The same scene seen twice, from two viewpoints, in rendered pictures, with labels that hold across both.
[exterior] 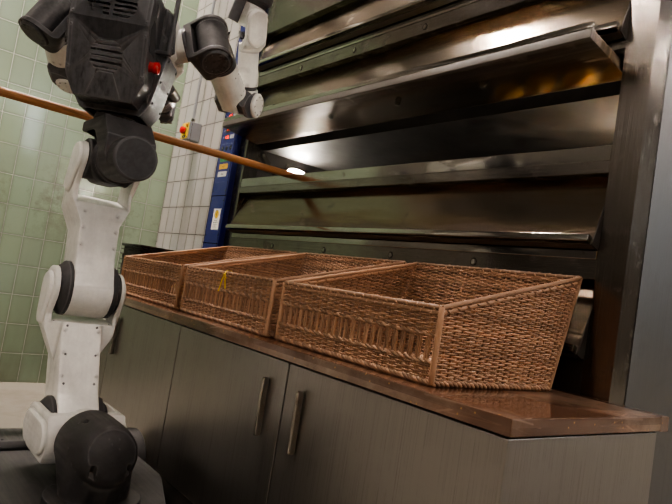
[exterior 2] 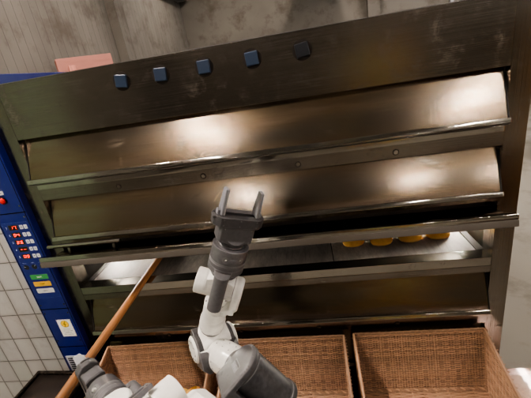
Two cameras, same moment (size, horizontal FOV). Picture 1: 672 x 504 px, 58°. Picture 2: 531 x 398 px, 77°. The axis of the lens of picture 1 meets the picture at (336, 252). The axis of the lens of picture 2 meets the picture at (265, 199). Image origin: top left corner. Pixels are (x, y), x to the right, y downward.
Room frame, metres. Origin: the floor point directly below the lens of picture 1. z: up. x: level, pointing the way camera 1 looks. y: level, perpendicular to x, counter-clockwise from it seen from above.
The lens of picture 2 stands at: (1.19, 0.75, 2.00)
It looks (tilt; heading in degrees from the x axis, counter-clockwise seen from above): 21 degrees down; 317
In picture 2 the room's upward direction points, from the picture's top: 9 degrees counter-clockwise
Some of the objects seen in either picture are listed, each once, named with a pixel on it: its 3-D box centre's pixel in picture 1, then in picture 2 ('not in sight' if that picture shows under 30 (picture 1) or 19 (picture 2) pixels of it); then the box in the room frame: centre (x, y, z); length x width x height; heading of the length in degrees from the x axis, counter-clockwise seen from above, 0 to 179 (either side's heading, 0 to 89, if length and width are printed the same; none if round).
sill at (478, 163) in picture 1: (371, 174); (269, 273); (2.15, -0.08, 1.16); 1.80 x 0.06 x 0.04; 38
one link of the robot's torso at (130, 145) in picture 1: (119, 151); not in sight; (1.60, 0.61, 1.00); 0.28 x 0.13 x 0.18; 39
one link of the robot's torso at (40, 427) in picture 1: (74, 429); not in sight; (1.56, 0.58, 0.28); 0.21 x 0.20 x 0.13; 39
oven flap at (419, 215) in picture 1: (360, 211); (273, 302); (2.14, -0.06, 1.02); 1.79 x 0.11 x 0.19; 38
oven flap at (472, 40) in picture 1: (383, 70); (254, 197); (2.14, -0.06, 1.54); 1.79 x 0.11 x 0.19; 38
